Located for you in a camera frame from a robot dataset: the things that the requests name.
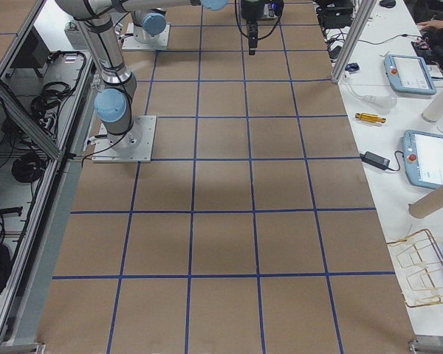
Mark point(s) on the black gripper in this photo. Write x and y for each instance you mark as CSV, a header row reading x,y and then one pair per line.
x,y
251,12

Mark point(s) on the person forearm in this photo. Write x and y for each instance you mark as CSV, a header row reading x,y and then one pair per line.
x,y
431,24

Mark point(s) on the yellow brass cylinder tool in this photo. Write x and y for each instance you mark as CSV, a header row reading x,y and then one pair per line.
x,y
371,118

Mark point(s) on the white light bulb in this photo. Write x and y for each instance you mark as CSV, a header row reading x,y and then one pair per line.
x,y
384,104

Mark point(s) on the black computer mouse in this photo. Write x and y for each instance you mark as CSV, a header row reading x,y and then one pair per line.
x,y
387,3

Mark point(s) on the upper blue teach pendant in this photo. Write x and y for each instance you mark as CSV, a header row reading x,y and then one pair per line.
x,y
409,75

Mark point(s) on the blue teach pendant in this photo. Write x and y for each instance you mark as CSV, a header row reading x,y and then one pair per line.
x,y
409,75
423,158

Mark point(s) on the black power adapter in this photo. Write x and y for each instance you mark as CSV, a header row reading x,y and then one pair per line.
x,y
375,160

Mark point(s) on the lower blue teach pendant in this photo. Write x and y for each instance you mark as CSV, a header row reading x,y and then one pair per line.
x,y
423,158

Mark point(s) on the lower cardboard tube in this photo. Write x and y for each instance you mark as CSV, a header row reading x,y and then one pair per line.
x,y
427,205

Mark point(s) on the aluminium frame post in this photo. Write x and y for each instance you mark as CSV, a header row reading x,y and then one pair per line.
x,y
358,24

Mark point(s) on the aluminium diagonal frame beam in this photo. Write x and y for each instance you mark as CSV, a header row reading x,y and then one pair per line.
x,y
22,118

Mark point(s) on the gold wire rack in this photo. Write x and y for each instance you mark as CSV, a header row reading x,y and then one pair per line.
x,y
418,262

